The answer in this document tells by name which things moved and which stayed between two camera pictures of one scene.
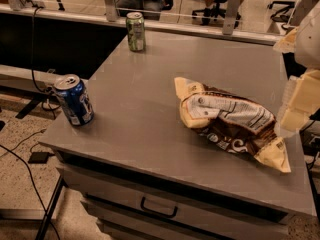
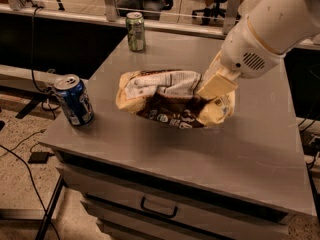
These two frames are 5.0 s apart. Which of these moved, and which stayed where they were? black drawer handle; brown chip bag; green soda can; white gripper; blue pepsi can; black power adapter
Moved: brown chip bag; white gripper
Stayed: black power adapter; black drawer handle; blue pepsi can; green soda can
